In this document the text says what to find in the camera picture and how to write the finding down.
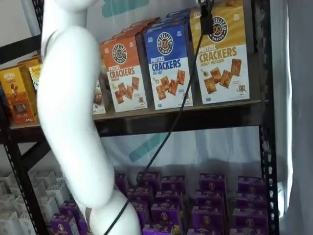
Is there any blue white pretzel crackers box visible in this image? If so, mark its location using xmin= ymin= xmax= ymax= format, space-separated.
xmin=149 ymin=8 xmax=192 ymax=29
xmin=143 ymin=23 xmax=194 ymax=110

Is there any orange white pretzel crackers box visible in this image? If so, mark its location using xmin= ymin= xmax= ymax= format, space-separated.
xmin=99 ymin=33 xmax=149 ymax=113
xmin=111 ymin=23 xmax=147 ymax=37

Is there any Simple Mills almond bars box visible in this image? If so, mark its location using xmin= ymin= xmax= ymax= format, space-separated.
xmin=92 ymin=79 xmax=106 ymax=115

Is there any purple Annie's hidden veggies box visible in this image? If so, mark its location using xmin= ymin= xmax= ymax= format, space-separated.
xmin=127 ymin=188 xmax=149 ymax=205
xmin=127 ymin=202 xmax=151 ymax=222
xmin=136 ymin=172 xmax=161 ymax=188

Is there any purple Annie's box orange band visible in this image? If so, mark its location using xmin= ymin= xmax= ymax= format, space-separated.
xmin=142 ymin=223 xmax=183 ymax=235
xmin=155 ymin=190 xmax=184 ymax=206
xmin=160 ymin=175 xmax=186 ymax=193
xmin=150 ymin=202 xmax=183 ymax=226

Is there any yellow white pretzel crackers box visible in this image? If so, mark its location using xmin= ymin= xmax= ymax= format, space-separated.
xmin=190 ymin=4 xmax=250 ymax=105

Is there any purple Annie's snack box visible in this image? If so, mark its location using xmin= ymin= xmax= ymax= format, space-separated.
xmin=60 ymin=200 xmax=83 ymax=217
xmin=114 ymin=173 xmax=129 ymax=195
xmin=49 ymin=212 xmax=86 ymax=235

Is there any purple Annie's box chocolate print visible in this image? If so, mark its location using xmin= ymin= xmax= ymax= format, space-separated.
xmin=195 ymin=188 xmax=227 ymax=209
xmin=191 ymin=206 xmax=228 ymax=230
xmin=199 ymin=173 xmax=226 ymax=191
xmin=189 ymin=227 xmax=229 ymax=235

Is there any purple Annie's box teal band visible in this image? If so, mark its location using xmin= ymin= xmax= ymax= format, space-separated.
xmin=232 ymin=207 xmax=268 ymax=230
xmin=235 ymin=192 xmax=268 ymax=210
xmin=238 ymin=175 xmax=267 ymax=195

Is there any Simple Mills Sweet Thins box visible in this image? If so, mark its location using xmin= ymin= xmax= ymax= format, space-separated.
xmin=28 ymin=64 xmax=42 ymax=93

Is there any orange brown snack box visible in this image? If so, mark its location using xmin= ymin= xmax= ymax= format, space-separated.
xmin=0 ymin=65 xmax=39 ymax=124
xmin=17 ymin=54 xmax=43 ymax=71

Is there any brown board with cracker boxes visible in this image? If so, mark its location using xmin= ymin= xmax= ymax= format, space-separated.
xmin=9 ymin=99 xmax=268 ymax=129

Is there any white backdrop with teal logo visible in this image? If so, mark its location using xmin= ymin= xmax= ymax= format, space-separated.
xmin=92 ymin=0 xmax=264 ymax=187

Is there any purple Annie's boxes group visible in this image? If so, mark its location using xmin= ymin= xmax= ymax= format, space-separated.
xmin=112 ymin=171 xmax=267 ymax=235

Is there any white carton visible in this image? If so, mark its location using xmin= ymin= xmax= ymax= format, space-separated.
xmin=45 ymin=197 xmax=62 ymax=221
xmin=31 ymin=170 xmax=63 ymax=187
xmin=0 ymin=172 xmax=18 ymax=194
xmin=0 ymin=211 xmax=27 ymax=235
xmin=36 ymin=183 xmax=66 ymax=204

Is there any white plain curtain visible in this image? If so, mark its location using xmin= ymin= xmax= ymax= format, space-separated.
xmin=268 ymin=0 xmax=313 ymax=235

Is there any black cable with connector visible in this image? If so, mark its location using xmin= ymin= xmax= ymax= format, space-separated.
xmin=104 ymin=0 xmax=214 ymax=235

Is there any black metal shelving frame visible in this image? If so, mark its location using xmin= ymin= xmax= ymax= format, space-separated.
xmin=0 ymin=0 xmax=281 ymax=235

